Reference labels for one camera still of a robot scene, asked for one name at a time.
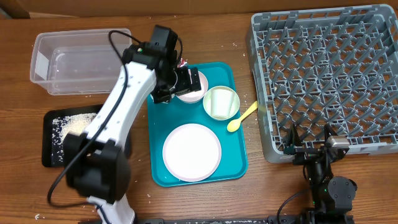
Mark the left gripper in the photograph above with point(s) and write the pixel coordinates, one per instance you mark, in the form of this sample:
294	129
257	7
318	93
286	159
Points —
185	85

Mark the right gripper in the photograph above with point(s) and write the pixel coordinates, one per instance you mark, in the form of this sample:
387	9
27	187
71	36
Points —
304	154

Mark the red foil snack wrapper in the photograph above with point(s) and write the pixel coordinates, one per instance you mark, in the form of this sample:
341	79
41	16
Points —
182	63

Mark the large white plate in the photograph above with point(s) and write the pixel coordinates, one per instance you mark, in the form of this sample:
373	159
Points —
192	152

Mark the small white cup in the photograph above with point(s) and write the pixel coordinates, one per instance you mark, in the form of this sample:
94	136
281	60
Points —
221	101

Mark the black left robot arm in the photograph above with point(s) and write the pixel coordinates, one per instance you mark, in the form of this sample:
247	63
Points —
96	164

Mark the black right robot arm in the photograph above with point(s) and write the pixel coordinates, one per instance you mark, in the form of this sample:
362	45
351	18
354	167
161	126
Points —
332	196

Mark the grey dishwasher rack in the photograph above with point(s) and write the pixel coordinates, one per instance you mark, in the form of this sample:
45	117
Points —
335	66

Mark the medium white plate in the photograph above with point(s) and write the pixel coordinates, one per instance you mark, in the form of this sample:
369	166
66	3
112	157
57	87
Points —
196	96

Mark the pale green saucer plate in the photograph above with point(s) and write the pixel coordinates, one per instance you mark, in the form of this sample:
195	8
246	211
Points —
207	103

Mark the yellow plastic spoon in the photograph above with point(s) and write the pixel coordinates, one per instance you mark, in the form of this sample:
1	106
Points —
236	123

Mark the pile of rice grains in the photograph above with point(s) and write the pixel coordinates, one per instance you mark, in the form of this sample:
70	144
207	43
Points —
74	124

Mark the clear plastic bin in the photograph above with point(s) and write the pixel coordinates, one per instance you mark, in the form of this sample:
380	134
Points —
75	62

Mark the black plastic tray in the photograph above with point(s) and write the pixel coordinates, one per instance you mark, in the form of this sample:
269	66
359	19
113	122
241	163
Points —
47	127

